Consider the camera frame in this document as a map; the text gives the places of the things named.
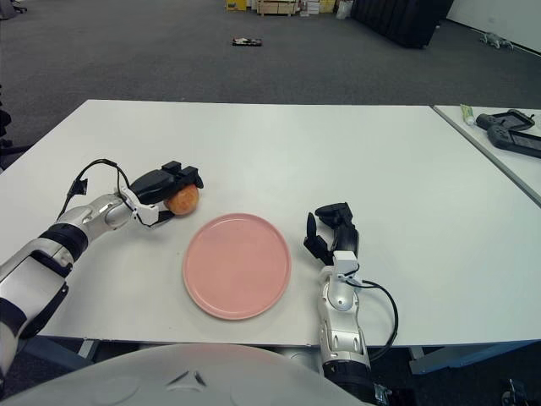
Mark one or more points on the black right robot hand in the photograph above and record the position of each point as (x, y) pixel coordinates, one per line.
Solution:
(346, 239)

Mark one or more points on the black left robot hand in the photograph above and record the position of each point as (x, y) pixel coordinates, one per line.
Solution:
(154, 186)

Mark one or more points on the red yellow apple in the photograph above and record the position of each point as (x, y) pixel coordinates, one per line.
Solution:
(184, 203)

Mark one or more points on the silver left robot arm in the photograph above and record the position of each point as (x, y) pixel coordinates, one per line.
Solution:
(80, 222)

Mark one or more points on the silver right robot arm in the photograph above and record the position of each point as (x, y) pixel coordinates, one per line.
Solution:
(340, 300)

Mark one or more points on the pink round plate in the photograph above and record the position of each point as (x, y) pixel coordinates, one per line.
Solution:
(236, 266)

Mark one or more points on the black office chair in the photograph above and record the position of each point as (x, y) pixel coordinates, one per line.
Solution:
(4, 127)

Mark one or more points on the dark tray on floor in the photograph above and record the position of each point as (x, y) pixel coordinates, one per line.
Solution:
(247, 41)

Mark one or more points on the green white tube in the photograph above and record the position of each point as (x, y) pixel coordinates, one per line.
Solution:
(467, 114)

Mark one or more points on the white side table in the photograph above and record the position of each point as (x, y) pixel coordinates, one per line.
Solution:
(507, 169)

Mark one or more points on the grey robot torso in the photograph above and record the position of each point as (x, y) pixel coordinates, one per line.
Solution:
(169, 376)

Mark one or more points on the black handheld controller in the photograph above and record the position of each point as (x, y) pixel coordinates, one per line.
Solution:
(520, 143)
(505, 120)

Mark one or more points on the yellow cardboard box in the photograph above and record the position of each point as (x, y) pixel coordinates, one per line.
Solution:
(236, 5)

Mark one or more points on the wooden pallet crate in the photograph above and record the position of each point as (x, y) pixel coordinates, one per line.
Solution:
(277, 8)

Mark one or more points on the black curtain partition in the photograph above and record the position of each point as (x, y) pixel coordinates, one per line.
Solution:
(401, 20)

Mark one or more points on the white plastic bag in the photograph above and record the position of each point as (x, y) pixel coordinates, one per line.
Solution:
(343, 10)

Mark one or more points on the dark background office chair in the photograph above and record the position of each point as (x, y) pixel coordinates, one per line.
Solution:
(7, 10)

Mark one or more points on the stacked white boxes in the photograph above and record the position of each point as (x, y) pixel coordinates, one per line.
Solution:
(317, 7)

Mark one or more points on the grey quadruped robot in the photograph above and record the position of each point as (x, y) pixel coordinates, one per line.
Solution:
(496, 40)

